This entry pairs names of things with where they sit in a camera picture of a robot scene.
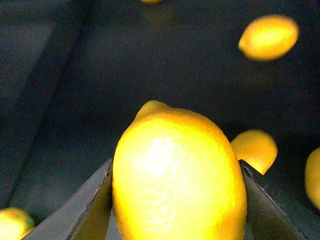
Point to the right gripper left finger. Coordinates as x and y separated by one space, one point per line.
85 216

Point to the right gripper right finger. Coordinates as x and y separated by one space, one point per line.
272 214

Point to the large yellow lemon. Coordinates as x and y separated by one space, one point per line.
176 177

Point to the lemon behind right finger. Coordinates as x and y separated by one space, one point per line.
312 177

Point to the lemon at lower right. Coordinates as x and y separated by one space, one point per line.
257 148

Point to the lemon at bottom left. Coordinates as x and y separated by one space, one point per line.
15 223

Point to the lemon at right middle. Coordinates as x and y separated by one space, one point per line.
269 37

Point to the black fruit display stand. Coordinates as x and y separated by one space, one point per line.
74 73

